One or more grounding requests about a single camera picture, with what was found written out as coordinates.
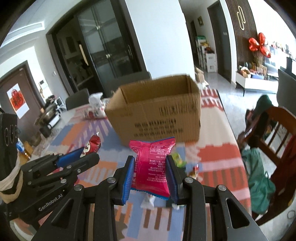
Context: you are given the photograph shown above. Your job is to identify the pink snack packet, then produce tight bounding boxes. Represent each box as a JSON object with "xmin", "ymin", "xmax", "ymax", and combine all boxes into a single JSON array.
[{"xmin": 129, "ymin": 137, "xmax": 176, "ymax": 200}]

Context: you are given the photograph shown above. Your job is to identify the green candy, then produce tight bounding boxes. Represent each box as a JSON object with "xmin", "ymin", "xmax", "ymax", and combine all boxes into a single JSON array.
[{"xmin": 140, "ymin": 193, "xmax": 156, "ymax": 210}]

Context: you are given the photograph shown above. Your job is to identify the left hand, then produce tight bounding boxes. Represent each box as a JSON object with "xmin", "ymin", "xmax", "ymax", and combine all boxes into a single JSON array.
[{"xmin": 0, "ymin": 157, "xmax": 23, "ymax": 204}]

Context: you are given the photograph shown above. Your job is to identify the red mascot snack packet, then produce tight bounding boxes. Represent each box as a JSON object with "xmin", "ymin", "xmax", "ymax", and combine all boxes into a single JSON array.
[{"xmin": 80, "ymin": 132, "xmax": 101, "ymax": 157}]

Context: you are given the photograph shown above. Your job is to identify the electric cooking pot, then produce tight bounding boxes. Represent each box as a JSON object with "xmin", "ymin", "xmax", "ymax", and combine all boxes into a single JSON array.
[{"xmin": 34, "ymin": 104, "xmax": 61, "ymax": 130}]

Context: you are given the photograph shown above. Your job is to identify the colourful patterned tablecloth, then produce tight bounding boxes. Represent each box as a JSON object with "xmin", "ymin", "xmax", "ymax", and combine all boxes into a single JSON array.
[{"xmin": 32, "ymin": 88, "xmax": 259, "ymax": 240}]

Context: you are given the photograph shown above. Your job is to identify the green cloth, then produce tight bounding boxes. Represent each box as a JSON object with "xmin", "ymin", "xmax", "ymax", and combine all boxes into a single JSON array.
[{"xmin": 241, "ymin": 148, "xmax": 276, "ymax": 214}]

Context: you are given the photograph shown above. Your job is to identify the yellow-green snack packet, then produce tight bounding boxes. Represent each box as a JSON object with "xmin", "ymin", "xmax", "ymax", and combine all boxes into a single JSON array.
[{"xmin": 171, "ymin": 152, "xmax": 187, "ymax": 168}]

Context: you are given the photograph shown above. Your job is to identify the floral tissue pouch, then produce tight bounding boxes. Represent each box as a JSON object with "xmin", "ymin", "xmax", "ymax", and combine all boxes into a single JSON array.
[{"xmin": 83, "ymin": 92, "xmax": 107, "ymax": 120}]

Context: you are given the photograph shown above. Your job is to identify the dark grey dining chair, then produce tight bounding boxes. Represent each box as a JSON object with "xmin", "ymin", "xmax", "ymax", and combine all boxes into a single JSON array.
[{"xmin": 104, "ymin": 71, "xmax": 151, "ymax": 97}]

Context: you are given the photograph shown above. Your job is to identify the wooden armchair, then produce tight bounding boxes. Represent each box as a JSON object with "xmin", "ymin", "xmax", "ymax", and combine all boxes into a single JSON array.
[{"xmin": 237, "ymin": 106, "xmax": 295, "ymax": 225}]

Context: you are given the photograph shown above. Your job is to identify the brown cardboard box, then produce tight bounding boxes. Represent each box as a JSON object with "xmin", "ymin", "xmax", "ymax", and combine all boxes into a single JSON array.
[{"xmin": 105, "ymin": 75, "xmax": 201, "ymax": 146}]

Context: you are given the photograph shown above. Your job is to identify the black glass door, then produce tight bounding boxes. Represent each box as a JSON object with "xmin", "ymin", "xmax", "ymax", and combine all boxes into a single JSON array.
[{"xmin": 46, "ymin": 1, "xmax": 147, "ymax": 97}]

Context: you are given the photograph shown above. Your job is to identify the white low tv cabinet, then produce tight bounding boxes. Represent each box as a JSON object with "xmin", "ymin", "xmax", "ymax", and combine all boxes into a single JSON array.
[{"xmin": 236, "ymin": 72, "xmax": 278, "ymax": 95}]

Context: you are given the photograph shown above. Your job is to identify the black chair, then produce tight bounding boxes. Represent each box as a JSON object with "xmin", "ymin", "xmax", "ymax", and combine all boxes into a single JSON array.
[{"xmin": 276, "ymin": 69, "xmax": 296, "ymax": 115}]

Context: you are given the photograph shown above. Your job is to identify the white drawer cabinet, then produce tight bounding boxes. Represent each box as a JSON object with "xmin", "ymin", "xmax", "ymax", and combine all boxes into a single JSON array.
[{"xmin": 200, "ymin": 45, "xmax": 217, "ymax": 73}]

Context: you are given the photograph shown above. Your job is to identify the red foil balloon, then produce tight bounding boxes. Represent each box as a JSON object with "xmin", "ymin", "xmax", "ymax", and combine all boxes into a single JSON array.
[{"xmin": 248, "ymin": 33, "xmax": 271, "ymax": 58}]

